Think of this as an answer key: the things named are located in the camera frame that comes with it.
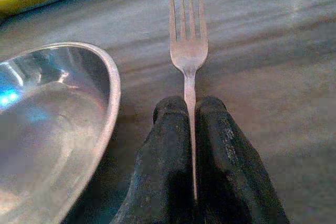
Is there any steel fork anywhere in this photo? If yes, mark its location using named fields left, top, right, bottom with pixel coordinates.
left=167, top=0, right=209, bottom=201

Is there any round steel plate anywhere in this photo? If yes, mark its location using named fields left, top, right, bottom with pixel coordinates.
left=0, top=41, right=122, bottom=224

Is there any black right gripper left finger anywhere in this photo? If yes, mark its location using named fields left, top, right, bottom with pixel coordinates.
left=112, top=95, right=197, bottom=224

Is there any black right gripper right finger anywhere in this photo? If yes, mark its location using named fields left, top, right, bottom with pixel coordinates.
left=194, top=95, right=291, bottom=224

